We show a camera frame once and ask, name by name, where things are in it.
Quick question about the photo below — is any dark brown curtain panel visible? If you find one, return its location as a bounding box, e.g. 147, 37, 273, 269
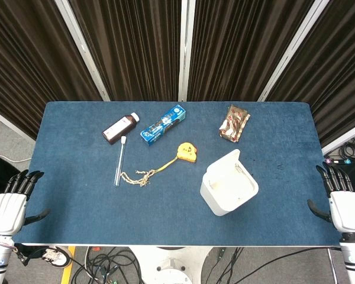
0, 0, 104, 140
266, 0, 355, 149
69, 0, 184, 103
186, 0, 314, 103

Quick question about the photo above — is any brown medicine bottle white cap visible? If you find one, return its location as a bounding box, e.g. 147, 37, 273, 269
101, 112, 140, 146

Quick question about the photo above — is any white plastic trash bin lid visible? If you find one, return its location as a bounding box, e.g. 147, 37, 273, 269
206, 149, 242, 182

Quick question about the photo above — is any black floor cable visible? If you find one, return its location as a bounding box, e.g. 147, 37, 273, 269
201, 246, 341, 284
70, 246, 143, 284

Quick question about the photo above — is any white plastic bin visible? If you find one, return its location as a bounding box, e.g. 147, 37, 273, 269
199, 149, 260, 217

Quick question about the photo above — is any white partition base rail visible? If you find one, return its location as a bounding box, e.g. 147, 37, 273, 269
322, 126, 355, 155
0, 105, 36, 146

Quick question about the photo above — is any white partition post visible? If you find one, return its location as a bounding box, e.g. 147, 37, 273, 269
257, 0, 334, 102
178, 0, 196, 102
54, 0, 111, 102

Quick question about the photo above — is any black coiled cable bundle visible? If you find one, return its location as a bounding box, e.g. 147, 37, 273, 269
339, 132, 355, 159

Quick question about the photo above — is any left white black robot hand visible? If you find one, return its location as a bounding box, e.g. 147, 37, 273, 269
0, 170, 51, 237

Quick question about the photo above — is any blue table cloth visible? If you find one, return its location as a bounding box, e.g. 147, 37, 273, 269
13, 101, 343, 246

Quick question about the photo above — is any white table base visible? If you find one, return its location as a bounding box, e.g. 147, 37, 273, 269
130, 245, 214, 284

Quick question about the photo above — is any braided beige rope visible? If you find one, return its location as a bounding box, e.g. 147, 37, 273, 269
120, 169, 152, 189

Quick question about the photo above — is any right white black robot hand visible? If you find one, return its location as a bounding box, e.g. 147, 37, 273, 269
306, 162, 355, 234

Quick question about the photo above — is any white black sneaker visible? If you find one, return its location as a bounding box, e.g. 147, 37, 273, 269
42, 246, 71, 269

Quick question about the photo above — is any blue cookie box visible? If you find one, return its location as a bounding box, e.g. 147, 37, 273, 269
140, 104, 186, 147

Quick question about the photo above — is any clear test tube white cap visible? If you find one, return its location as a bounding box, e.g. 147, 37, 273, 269
114, 135, 128, 187

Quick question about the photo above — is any crumpled brown snack wrapper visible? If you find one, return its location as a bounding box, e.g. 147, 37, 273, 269
218, 104, 251, 143

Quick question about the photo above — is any yellow tape measure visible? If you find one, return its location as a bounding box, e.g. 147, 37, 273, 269
147, 143, 199, 175

